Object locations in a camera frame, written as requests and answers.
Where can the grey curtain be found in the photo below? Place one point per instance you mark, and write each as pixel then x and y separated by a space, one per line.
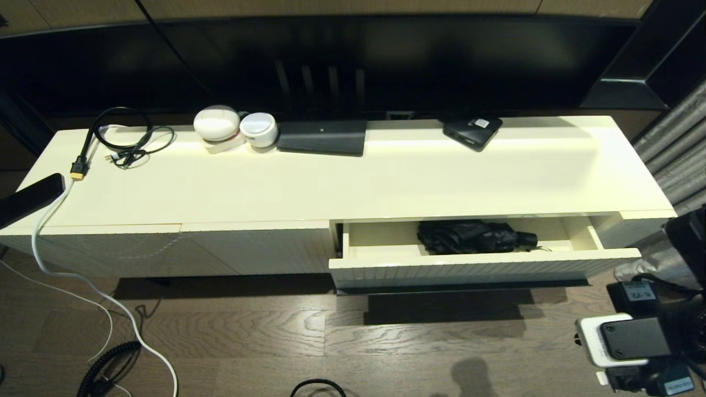
pixel 673 138

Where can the white black wrist camera box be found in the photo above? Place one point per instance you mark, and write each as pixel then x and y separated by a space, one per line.
pixel 629 339

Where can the small white cylindrical device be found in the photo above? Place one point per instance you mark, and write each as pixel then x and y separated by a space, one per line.
pixel 259 130

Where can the flat black set-top box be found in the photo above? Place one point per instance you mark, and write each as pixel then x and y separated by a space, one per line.
pixel 322 138

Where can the black angular wall frame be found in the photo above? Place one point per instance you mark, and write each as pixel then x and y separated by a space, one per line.
pixel 629 94

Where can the black folding umbrella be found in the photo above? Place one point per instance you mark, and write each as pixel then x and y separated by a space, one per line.
pixel 469 237

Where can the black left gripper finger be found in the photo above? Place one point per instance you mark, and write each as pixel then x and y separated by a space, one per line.
pixel 33 193
pixel 33 207

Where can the large round white device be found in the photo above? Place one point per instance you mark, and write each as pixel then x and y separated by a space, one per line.
pixel 217 124

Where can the small black box with label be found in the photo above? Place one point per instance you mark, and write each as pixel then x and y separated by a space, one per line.
pixel 471 132

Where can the white flat base plate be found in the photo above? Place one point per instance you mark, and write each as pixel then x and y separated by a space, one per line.
pixel 226 146

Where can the black flat television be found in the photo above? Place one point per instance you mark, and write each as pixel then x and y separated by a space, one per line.
pixel 386 55

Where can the white fluted cabinet door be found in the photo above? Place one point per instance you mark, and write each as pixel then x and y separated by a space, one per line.
pixel 265 248
pixel 143 253

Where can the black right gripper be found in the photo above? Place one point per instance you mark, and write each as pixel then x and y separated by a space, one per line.
pixel 689 331

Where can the white fluted drawer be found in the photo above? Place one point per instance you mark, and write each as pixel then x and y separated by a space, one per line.
pixel 469 270

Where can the white tv cabinet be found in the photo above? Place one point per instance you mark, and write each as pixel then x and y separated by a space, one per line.
pixel 276 182

